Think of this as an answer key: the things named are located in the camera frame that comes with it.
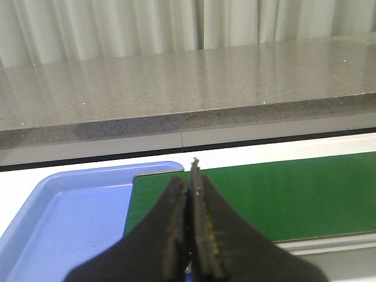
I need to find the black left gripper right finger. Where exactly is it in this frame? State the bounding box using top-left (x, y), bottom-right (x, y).
top-left (189, 159), bottom-right (328, 281)

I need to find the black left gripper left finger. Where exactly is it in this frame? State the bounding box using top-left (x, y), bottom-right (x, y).
top-left (64, 177), bottom-right (189, 281)

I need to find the blue plastic tray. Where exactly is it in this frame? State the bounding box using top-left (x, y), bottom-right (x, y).
top-left (1, 161), bottom-right (183, 281)

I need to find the green conveyor belt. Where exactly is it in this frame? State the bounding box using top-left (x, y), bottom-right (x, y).
top-left (123, 152), bottom-right (376, 243)

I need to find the grey stone countertop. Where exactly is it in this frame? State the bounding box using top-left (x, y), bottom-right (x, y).
top-left (1, 33), bottom-right (375, 170)

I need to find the white pleated curtain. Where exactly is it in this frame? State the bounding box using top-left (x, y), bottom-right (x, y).
top-left (1, 1), bottom-right (375, 67)

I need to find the aluminium conveyor side rail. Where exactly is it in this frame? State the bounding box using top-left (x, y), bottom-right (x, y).
top-left (276, 232), bottom-right (375, 256)

